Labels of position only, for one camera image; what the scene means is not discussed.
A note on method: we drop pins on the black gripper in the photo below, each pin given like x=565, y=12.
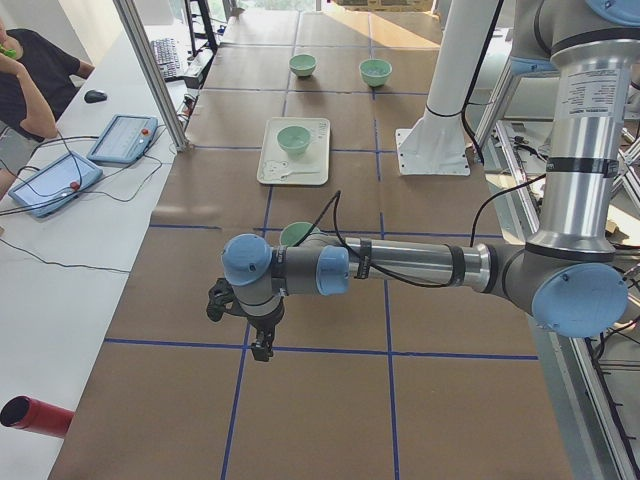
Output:
x=266, y=320

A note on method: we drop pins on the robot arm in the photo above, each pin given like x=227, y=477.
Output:
x=563, y=275

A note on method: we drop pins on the white plastic spoon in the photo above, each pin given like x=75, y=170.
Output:
x=288, y=174

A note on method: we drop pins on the pale green tray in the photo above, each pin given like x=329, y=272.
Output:
x=274, y=161

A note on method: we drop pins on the green bowl on tray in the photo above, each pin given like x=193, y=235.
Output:
x=294, y=139

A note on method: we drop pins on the red cylinder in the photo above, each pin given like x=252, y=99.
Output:
x=36, y=416

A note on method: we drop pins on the far blue teach pendant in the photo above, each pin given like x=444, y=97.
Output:
x=124, y=140

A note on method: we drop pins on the blue teach pendant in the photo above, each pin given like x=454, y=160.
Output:
x=124, y=140
x=55, y=185

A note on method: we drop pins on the near blue teach pendant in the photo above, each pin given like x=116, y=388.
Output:
x=55, y=185

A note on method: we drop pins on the green bowl with ice cubes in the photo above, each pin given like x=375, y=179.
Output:
x=375, y=72

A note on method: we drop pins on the black computer mouse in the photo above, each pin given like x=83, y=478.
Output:
x=95, y=96

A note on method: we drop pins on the black keyboard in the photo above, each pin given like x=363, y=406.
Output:
x=167, y=58

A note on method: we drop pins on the person in black shirt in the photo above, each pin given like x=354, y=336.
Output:
x=36, y=85

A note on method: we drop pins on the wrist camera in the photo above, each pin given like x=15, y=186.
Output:
x=222, y=300

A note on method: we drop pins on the white camera post with base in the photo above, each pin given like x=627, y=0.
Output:
x=435, y=145

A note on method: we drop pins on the aluminium frame post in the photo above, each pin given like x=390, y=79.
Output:
x=136, y=33

